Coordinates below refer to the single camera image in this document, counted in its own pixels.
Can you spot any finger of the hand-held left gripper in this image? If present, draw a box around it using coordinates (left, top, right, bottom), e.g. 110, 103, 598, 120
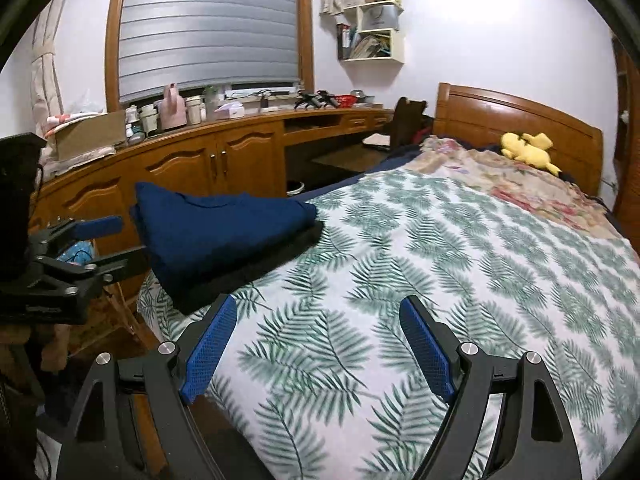
37, 246, 151, 281
30, 216, 123, 248

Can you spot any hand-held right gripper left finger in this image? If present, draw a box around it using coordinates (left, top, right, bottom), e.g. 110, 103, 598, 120
57, 292, 239, 480

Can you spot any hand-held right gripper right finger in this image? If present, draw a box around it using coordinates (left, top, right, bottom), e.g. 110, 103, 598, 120
398, 295, 583, 480

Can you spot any navy blue suit jacket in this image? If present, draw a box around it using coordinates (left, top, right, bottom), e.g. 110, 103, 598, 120
129, 181, 318, 286

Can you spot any person's left hand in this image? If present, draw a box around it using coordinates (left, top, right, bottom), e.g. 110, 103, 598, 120
40, 324, 76, 372

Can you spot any black folded garment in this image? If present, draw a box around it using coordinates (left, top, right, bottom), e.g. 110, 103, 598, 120
167, 220, 326, 316

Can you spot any cardboard box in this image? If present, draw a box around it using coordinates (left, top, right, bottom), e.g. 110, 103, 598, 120
52, 110, 128, 161

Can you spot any wooden desk cabinet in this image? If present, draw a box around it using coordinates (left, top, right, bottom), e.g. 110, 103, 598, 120
30, 107, 396, 306

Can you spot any leaf-print bed sheet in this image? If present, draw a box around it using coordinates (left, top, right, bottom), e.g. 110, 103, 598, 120
137, 167, 640, 480

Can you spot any pink jug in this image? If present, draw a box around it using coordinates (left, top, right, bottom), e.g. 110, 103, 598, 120
161, 84, 185, 131

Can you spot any hanging beige curtain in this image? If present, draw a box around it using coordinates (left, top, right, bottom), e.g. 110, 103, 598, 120
30, 0, 66, 126

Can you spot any floral blanket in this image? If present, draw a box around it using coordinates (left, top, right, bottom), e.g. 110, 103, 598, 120
420, 135, 626, 236

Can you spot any yellow plush toy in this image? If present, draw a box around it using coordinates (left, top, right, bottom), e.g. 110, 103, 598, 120
500, 131, 562, 177

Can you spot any grey window blind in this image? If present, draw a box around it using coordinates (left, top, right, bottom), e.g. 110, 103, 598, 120
117, 0, 301, 103

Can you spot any dark chair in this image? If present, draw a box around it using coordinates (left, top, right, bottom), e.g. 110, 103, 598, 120
389, 96, 428, 148

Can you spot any wooden bed headboard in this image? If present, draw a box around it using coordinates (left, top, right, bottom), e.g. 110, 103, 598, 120
432, 82, 605, 196

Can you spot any wooden louvered wardrobe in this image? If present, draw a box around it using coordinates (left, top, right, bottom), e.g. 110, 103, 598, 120
610, 30, 640, 221

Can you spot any stack of magazines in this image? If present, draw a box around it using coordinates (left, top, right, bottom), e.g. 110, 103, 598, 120
352, 32, 393, 58

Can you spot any grey paper bag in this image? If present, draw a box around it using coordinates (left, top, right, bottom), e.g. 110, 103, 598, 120
357, 2, 401, 31

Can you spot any wooden window frame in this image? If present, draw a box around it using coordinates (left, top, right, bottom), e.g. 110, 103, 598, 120
105, 0, 316, 111

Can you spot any white wall shelf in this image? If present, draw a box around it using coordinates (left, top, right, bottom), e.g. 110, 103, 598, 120
336, 0, 406, 65

